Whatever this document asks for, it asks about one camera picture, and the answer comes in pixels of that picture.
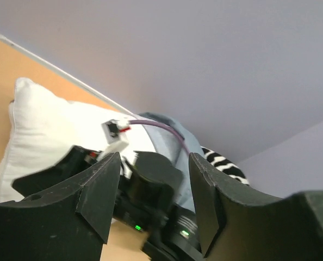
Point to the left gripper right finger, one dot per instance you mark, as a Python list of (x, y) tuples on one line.
[(238, 222)]

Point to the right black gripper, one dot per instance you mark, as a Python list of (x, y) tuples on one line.
[(144, 199)]

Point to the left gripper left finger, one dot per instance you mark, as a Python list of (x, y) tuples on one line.
[(68, 221)]

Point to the grey-blue pillowcase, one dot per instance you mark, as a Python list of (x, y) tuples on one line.
[(167, 144)]

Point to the white pillow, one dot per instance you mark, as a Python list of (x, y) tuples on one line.
[(43, 129)]

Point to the zebra print pillow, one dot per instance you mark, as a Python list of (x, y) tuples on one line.
[(224, 165)]

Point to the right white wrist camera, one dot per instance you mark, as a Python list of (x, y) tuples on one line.
[(115, 134)]

